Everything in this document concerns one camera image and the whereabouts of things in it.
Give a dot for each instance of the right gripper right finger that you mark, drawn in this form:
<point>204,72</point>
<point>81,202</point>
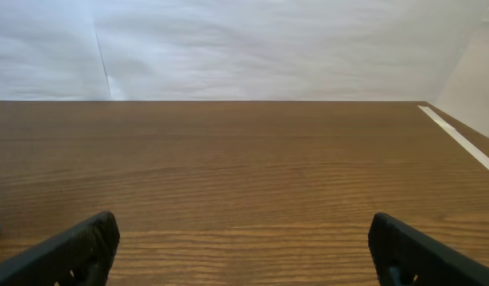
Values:
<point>419,258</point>

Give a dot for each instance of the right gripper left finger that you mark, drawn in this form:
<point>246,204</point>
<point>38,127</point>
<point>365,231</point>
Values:
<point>69,254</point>

